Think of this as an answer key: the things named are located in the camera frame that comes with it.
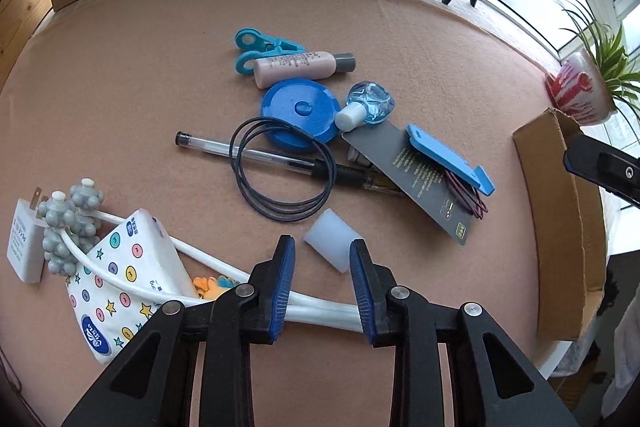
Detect blue round tape measure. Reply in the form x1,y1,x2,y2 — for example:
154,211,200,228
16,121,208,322
260,79,341,148

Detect blue phone stand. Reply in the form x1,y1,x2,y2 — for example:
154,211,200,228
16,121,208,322
402,123,497,196

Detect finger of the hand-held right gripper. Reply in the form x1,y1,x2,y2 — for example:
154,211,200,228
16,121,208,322
564,134,640,208

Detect cardboard box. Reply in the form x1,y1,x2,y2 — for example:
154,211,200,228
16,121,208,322
512,108,608,342

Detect star print tissue pack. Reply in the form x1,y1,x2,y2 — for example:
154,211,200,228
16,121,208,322
65,208,201,365

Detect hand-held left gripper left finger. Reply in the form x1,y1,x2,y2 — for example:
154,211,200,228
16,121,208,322
62,234,297,427

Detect white cloth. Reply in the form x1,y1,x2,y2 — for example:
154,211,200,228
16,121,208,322
600,302,640,418

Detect white charger plug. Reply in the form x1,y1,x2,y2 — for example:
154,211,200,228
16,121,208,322
6,189,48,284

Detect clear blue bottle white cap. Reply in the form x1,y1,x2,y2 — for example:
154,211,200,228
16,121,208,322
334,81,396,132

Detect potted plant red white pot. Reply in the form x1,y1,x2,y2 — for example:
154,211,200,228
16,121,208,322
545,0,640,126

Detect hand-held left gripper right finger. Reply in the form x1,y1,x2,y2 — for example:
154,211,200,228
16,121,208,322
349,238,581,427

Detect grey ball massager white handles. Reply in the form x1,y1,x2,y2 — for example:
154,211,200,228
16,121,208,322
39,178,363,333

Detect cartoon figure keychain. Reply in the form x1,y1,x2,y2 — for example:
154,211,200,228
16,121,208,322
192,274,241,303

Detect blue clothespin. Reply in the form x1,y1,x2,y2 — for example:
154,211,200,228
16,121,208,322
234,28,306,78

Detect clear pen black grip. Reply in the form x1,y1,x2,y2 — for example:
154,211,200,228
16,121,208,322
175,132,406,200

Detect pink felt table cloth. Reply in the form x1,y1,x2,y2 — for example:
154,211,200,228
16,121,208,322
0,0,601,427

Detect black hair tie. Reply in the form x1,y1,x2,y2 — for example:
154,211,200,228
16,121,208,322
235,124,335,223
231,118,333,215

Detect grey hair tie card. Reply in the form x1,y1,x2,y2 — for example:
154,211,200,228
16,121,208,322
341,123,488,246

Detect pink lotion bottle grey cap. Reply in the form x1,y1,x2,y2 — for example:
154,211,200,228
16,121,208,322
253,51,357,88

